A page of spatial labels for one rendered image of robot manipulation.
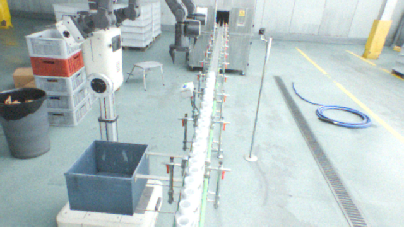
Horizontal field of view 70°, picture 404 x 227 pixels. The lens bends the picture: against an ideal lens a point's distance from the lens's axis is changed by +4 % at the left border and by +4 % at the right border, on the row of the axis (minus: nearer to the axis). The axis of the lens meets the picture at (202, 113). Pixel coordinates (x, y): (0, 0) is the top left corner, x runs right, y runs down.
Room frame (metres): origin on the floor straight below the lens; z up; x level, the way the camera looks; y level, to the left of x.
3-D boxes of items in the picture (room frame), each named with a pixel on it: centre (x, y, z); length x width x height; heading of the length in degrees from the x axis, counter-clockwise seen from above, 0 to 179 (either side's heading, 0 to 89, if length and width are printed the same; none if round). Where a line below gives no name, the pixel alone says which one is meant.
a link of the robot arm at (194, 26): (1.44, 0.10, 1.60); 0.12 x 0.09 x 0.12; 87
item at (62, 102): (3.48, 1.82, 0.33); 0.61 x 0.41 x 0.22; 3
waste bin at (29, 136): (2.62, 1.82, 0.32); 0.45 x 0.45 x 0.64
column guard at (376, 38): (8.87, -5.03, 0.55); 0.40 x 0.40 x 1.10; 87
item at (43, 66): (3.49, 1.83, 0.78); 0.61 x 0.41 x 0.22; 4
